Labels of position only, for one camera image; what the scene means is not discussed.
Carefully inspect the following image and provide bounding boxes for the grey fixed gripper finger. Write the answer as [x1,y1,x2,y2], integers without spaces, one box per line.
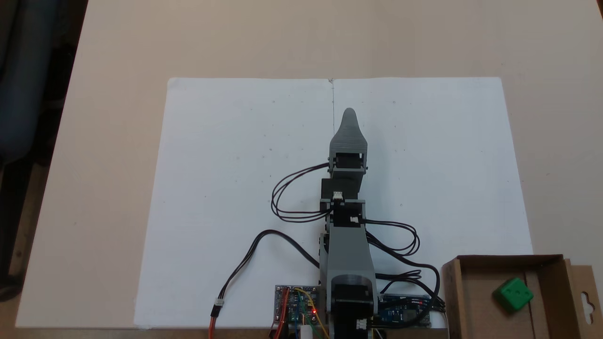
[330,107,367,147]

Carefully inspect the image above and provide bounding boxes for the green dice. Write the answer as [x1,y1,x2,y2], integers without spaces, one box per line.
[493,277,535,313]

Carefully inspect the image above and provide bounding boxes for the white paper sheet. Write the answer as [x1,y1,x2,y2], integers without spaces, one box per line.
[133,78,336,329]
[332,77,534,329]

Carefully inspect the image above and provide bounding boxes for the grey-framed circuit board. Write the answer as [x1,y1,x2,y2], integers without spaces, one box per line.
[275,284,326,328]

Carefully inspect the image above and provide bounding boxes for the blue circuit board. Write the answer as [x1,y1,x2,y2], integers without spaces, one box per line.
[377,294,433,328]

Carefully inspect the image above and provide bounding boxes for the brown cardboard box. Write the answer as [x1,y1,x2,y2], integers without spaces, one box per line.
[442,254,603,339]

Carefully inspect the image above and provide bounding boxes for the dark blue-grey chair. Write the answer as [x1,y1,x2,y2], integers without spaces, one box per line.
[0,0,88,165]

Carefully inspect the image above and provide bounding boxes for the black wrist wire loop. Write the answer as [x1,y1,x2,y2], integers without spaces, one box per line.
[271,162,333,223]

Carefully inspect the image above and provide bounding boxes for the black arm wire bundle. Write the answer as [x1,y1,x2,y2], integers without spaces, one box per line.
[365,219,446,314]

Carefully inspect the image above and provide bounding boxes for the black cable with white connector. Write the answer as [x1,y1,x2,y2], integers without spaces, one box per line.
[211,229,322,317]

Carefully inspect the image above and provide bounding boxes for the orange wire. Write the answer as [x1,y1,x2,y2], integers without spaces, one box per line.
[209,286,290,339]

